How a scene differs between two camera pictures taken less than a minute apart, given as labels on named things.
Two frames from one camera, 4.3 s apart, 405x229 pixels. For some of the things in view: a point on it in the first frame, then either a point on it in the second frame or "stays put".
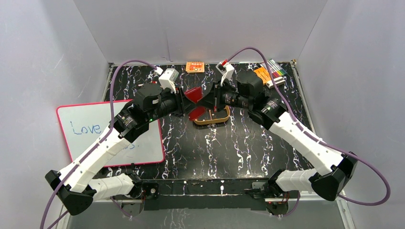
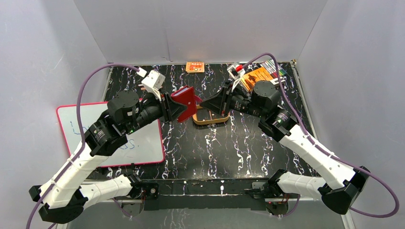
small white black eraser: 278,81 stays put
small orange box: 195,67 stays put
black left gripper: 181,101 -> 166,105
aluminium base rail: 198,195 stays put
